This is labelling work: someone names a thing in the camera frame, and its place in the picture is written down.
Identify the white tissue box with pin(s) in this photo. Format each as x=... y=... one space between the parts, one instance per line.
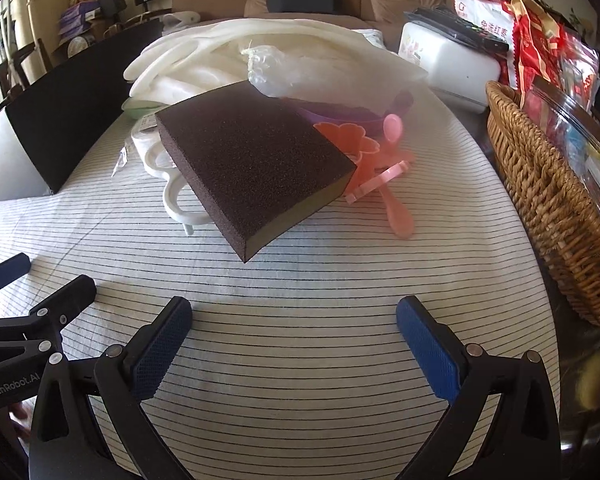
x=455 y=70

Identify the potted plant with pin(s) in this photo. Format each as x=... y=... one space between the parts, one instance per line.
x=0 y=17

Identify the person's left hand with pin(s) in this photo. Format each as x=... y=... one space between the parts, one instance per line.
x=21 y=412

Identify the black storage box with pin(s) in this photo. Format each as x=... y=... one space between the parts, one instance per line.
x=80 y=110

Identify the white tape roll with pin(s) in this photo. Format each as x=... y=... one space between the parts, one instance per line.
x=145 y=135

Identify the brown sponge block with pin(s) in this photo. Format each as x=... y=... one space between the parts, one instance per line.
x=250 y=160

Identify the wicker basket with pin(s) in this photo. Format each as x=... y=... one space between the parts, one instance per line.
x=540 y=185

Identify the red clear snack packet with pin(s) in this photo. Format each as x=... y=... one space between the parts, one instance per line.
x=580 y=75

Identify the translucent plastic bag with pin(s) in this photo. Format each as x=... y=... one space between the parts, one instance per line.
x=280 y=72

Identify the white plastic bag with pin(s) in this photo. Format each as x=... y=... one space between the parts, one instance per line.
x=330 y=60

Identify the pink flower mould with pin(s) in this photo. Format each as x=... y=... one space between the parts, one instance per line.
x=380 y=180

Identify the dark wooden chair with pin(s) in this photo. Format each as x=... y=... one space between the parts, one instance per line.
x=10 y=75

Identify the white red snack packet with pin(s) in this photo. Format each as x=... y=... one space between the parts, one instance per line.
x=475 y=10

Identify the red gold snack packet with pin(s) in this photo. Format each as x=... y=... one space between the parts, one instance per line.
x=530 y=45

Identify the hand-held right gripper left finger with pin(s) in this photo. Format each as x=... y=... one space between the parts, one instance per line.
x=162 y=350

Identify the purple plastic container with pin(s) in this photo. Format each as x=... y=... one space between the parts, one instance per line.
x=350 y=120

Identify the round tin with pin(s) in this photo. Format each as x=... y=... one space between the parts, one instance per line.
x=80 y=46

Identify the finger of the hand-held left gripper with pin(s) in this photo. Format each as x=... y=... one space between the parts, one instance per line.
x=7 y=267
x=75 y=295

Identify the green plastic piece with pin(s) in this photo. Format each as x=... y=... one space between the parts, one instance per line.
x=140 y=108

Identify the purple tissue packs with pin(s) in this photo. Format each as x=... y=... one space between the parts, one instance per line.
x=77 y=17

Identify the black remote control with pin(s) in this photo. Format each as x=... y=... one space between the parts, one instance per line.
x=460 y=30

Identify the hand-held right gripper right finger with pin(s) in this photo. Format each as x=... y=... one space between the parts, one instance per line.
x=427 y=355

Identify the pink plastic spoon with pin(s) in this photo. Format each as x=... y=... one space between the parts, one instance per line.
x=402 y=220

